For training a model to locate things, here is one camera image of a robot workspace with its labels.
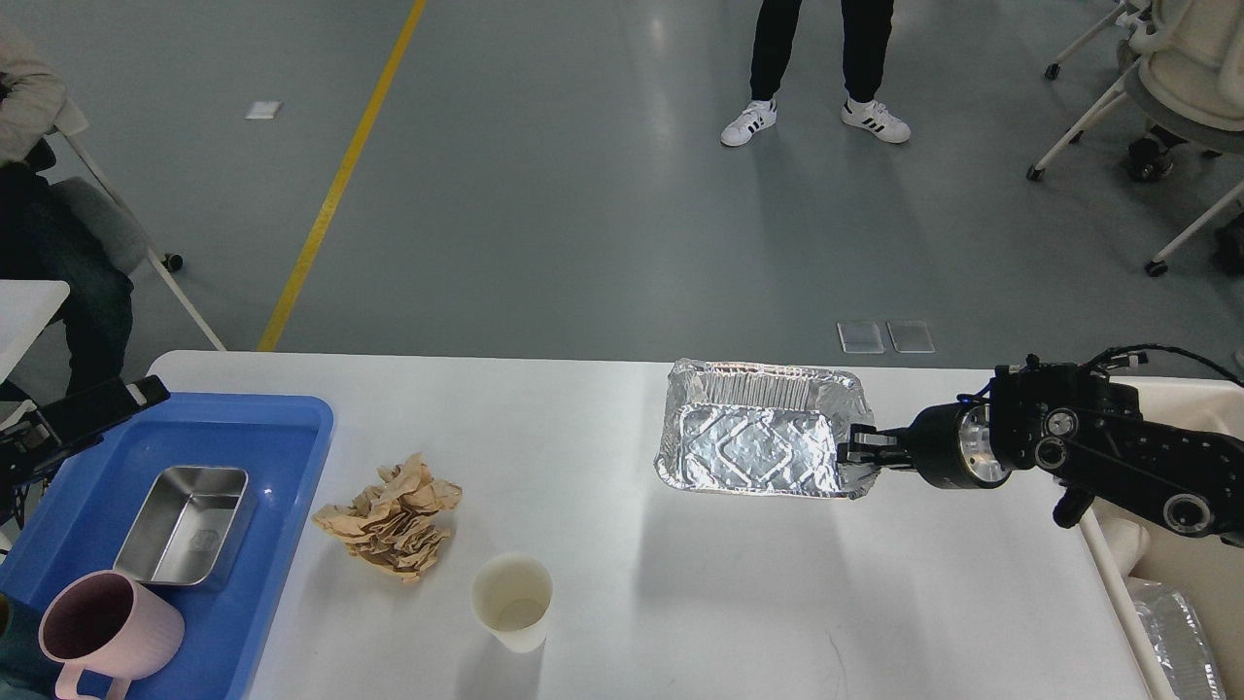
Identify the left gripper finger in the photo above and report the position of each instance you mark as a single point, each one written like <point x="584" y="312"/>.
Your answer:
<point x="45" y="436"/>

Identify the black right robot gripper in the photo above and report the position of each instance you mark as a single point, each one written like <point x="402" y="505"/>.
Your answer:
<point x="950" y="448"/>

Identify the aluminium foil tray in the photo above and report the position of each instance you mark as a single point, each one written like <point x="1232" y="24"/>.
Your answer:
<point x="739" y="428"/>

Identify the small stainless steel tray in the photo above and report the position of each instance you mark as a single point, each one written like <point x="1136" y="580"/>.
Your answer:
<point x="189" y="528"/>

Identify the pink plastic mug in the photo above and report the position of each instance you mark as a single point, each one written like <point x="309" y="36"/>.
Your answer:
<point x="109" y="624"/>

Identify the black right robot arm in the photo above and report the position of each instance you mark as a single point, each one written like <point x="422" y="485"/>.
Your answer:
<point x="1087" y="431"/>

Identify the blue plastic tray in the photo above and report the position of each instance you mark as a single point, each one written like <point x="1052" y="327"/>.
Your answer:
<point x="281" y="442"/>

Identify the left floor outlet plate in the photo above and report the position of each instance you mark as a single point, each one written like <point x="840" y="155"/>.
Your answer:
<point x="863" y="338"/>

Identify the floor outlet plate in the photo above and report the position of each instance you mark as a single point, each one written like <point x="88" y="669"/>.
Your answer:
<point x="863" y="338"/>
<point x="910" y="337"/>

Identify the right floor outlet plate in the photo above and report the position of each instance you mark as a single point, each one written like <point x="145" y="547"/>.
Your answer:
<point x="910" y="337"/>

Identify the white side table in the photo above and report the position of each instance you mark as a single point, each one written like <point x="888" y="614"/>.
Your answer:
<point x="27" y="306"/>

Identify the seated person at left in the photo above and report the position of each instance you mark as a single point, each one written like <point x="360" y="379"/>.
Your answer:
<point x="42" y="239"/>

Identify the white folding chair left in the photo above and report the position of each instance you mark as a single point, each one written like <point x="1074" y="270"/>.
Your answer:
<point x="105" y="214"/>

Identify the cream plastic bin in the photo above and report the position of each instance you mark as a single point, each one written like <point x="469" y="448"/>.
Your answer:
<point x="1208" y="572"/>

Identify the foil tray in bin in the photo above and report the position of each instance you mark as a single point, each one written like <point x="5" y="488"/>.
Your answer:
<point x="1181" y="647"/>

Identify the crumpled brown paper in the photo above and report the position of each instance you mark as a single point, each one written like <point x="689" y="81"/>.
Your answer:
<point x="392" y="525"/>

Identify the white floor marker square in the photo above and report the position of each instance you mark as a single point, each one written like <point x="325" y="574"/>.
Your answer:
<point x="264" y="110"/>

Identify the cream paper cup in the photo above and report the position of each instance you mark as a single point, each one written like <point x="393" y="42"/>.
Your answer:
<point x="511" y="596"/>

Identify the cream office chair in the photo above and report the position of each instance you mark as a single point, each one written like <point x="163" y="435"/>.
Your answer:
<point x="1186" y="78"/>

